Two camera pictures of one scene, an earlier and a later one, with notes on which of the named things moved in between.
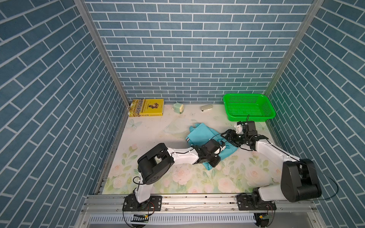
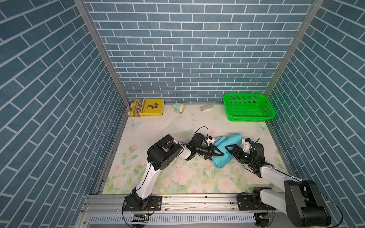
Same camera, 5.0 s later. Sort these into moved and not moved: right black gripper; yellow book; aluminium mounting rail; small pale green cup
Moved: right black gripper
Not moved: aluminium mounting rail; small pale green cup; yellow book
